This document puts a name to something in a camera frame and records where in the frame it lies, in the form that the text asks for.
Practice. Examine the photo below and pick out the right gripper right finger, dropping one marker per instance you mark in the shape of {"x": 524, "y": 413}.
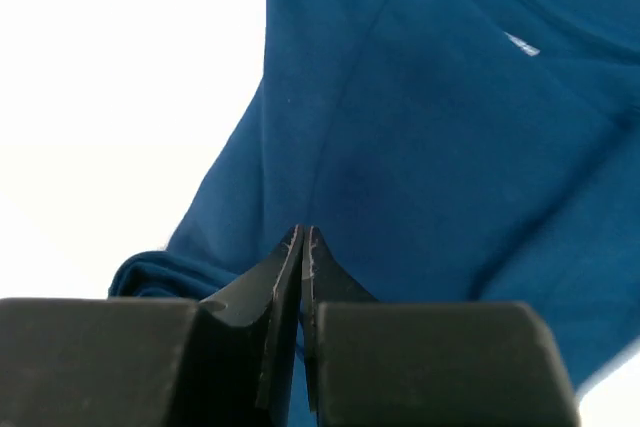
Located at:
{"x": 323, "y": 280}

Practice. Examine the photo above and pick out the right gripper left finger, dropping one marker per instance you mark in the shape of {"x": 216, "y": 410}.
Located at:
{"x": 255, "y": 322}

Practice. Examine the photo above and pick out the blue mickey t-shirt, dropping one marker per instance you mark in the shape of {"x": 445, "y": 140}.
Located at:
{"x": 473, "y": 164}

